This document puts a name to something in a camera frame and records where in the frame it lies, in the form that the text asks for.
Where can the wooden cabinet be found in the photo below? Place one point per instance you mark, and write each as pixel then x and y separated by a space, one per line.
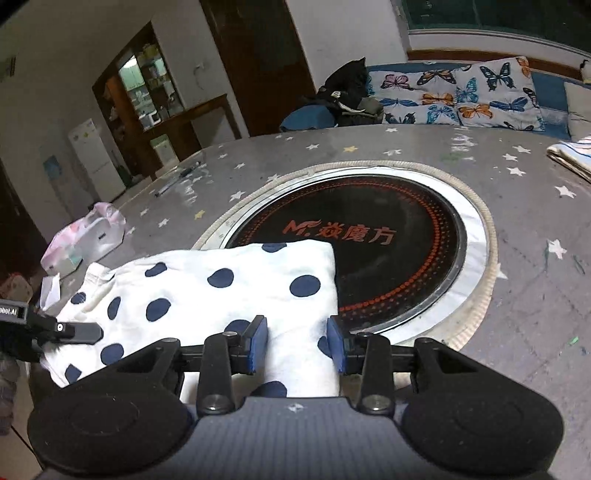
pixel 184 120

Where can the white polka dot pants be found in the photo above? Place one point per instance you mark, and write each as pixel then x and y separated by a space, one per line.
pixel 194 290

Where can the blue sofa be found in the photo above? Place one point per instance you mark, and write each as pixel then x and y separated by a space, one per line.
pixel 549 94

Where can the striped folded cloth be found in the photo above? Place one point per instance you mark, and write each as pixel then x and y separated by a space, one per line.
pixel 575 157

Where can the dark wooden door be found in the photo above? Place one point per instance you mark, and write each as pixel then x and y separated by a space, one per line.
pixel 263 64

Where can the grey pillow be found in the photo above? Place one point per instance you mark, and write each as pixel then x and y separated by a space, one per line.
pixel 579 113

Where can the white pink tissue pack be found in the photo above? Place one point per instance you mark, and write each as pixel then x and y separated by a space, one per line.
pixel 78 244

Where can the black backpack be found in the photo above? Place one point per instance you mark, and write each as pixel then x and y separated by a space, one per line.
pixel 351 94

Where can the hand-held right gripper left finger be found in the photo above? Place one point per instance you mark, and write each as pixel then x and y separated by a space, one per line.
pixel 257 344

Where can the white black plush toy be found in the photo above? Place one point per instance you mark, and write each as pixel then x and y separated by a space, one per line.
pixel 586 71

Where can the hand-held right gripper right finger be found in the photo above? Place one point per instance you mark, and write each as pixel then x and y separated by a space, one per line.
pixel 334 345

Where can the grey star-print tablecloth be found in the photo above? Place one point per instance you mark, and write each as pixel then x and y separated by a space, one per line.
pixel 531 258

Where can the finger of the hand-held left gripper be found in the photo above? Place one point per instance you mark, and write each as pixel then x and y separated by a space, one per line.
pixel 78 333

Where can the green framed window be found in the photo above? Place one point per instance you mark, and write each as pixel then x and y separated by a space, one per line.
pixel 498 16

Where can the black pen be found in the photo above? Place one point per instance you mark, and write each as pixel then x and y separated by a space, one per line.
pixel 178 179

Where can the butterfly print pillow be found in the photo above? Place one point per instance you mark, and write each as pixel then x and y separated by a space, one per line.
pixel 501 94
pixel 415 97

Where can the white paper slip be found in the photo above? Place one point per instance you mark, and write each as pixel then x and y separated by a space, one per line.
pixel 50 290

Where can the white refrigerator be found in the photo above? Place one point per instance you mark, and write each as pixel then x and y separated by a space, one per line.
pixel 97 159

